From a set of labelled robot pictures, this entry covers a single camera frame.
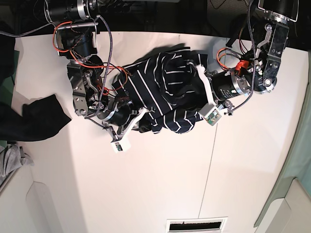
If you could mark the navy white striped t-shirt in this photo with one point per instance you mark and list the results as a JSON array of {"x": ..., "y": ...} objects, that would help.
[{"x": 161, "y": 81}]

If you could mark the dark navy folded garment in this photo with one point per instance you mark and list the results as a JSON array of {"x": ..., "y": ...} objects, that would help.
[{"x": 40, "y": 120}]

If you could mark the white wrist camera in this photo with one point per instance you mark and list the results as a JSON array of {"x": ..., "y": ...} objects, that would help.
[
  {"x": 121, "y": 145},
  {"x": 211, "y": 114}
]

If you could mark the white table vent slot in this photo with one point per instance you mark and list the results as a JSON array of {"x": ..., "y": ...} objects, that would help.
[{"x": 200, "y": 225}]

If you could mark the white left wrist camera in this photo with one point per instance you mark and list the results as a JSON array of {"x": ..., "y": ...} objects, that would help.
[{"x": 211, "y": 114}]

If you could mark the grey crumpled garment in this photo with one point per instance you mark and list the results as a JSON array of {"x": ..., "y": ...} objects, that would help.
[{"x": 12, "y": 157}]

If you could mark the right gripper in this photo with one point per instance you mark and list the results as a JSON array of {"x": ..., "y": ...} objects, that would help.
[{"x": 120, "y": 121}]

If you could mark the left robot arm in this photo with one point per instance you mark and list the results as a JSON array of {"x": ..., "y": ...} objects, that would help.
[{"x": 255, "y": 70}]

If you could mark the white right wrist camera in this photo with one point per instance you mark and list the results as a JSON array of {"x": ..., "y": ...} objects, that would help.
[{"x": 121, "y": 145}]

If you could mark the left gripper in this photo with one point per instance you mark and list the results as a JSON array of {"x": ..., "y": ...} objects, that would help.
[{"x": 217, "y": 89}]

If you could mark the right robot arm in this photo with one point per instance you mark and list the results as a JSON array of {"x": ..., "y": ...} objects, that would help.
[{"x": 75, "y": 38}]

